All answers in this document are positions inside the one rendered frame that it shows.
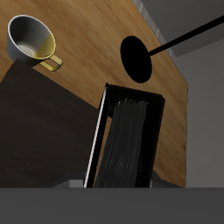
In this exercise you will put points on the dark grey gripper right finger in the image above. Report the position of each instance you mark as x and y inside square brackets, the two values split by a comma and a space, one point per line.
[159, 181]

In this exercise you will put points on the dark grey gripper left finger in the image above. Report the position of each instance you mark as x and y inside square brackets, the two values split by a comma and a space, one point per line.
[74, 179]

